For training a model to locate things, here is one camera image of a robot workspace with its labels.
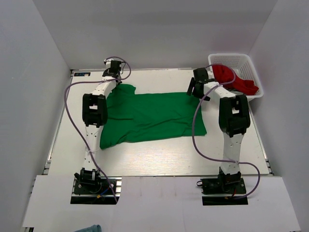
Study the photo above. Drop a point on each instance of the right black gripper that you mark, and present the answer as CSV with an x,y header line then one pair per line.
x,y
195,93

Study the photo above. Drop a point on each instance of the green t shirt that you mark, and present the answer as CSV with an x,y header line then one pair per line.
x,y
134,118

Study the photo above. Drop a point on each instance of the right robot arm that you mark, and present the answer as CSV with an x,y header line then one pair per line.
x,y
234,121

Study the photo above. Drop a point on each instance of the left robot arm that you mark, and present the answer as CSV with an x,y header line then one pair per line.
x,y
94,116

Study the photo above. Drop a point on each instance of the red t shirt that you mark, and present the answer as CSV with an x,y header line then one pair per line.
x,y
223,74

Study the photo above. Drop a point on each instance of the white plastic basket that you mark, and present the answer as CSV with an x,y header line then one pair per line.
x,y
243,67

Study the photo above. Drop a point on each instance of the blue label sticker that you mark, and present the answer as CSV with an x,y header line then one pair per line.
x,y
82,74

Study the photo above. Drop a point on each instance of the blue cloth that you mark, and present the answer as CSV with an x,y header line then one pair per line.
x,y
93,228

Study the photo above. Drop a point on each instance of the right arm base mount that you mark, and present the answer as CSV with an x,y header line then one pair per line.
x,y
213,193

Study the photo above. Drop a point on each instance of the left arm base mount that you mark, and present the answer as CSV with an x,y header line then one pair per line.
x,y
86,194

